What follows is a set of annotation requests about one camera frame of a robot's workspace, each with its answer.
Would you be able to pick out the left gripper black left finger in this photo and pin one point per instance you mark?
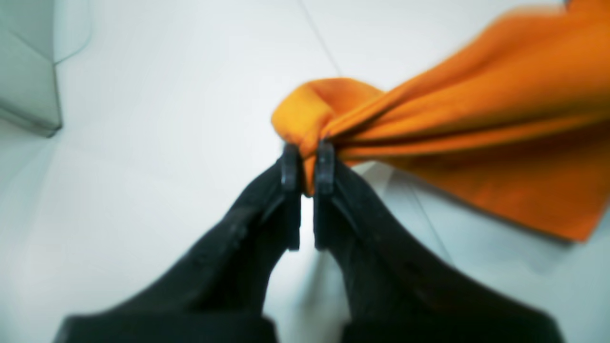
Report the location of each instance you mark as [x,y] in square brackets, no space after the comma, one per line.
[216,291]

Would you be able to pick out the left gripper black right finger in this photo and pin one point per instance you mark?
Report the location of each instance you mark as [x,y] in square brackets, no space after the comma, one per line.
[398,290]

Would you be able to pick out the orange t-shirt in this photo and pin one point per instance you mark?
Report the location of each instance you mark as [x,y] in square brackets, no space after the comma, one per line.
[515,124]

